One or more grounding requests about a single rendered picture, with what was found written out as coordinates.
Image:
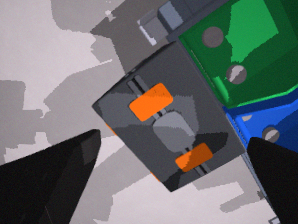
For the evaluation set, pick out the grey metal bin shelf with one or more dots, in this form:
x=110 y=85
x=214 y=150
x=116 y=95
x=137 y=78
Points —
x=172 y=15

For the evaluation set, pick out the green bin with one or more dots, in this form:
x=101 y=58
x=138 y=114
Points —
x=261 y=36

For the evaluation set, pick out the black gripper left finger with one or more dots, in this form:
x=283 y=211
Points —
x=45 y=187

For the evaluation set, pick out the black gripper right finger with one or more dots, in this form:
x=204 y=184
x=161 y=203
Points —
x=277 y=170

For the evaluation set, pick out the blue open bin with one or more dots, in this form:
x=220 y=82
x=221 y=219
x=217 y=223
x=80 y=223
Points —
x=285 y=119

